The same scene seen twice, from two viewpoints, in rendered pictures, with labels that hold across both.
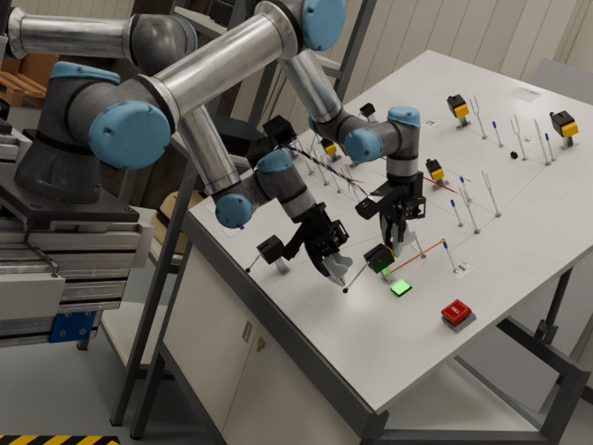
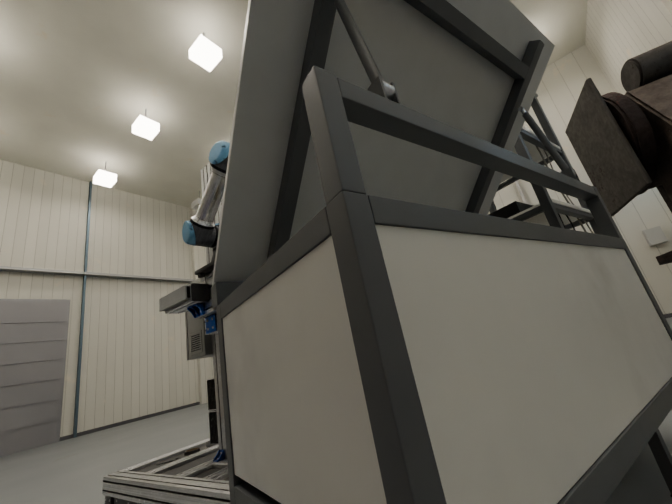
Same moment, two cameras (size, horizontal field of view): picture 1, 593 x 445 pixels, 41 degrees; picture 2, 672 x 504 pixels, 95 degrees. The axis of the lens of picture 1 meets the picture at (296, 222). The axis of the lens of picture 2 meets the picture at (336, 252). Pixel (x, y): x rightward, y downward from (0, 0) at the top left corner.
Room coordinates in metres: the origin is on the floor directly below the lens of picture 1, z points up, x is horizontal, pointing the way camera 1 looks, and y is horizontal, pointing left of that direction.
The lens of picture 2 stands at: (1.85, -1.14, 0.62)
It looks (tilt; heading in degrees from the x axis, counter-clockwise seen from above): 18 degrees up; 85
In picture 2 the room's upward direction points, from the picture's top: 12 degrees counter-clockwise
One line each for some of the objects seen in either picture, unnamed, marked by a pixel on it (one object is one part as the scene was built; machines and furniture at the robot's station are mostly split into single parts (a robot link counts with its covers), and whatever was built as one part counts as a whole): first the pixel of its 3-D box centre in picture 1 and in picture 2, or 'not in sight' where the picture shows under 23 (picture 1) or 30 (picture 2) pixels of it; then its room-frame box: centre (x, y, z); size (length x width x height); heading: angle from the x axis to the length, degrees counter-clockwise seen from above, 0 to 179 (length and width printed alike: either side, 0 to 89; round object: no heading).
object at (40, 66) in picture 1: (22, 65); not in sight; (7.63, 2.99, 0.24); 1.33 x 0.91 x 0.48; 51
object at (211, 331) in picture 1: (209, 328); not in sight; (2.31, 0.15, 0.60); 0.55 x 0.02 x 0.39; 33
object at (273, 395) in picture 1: (285, 433); not in sight; (1.84, -0.15, 0.60); 0.55 x 0.03 x 0.39; 33
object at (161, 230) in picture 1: (200, 222); not in sight; (2.84, 0.33, 0.76); 0.30 x 0.21 x 0.20; 126
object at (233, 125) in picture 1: (221, 132); (503, 225); (2.88, 0.36, 1.09); 0.35 x 0.33 x 0.07; 33
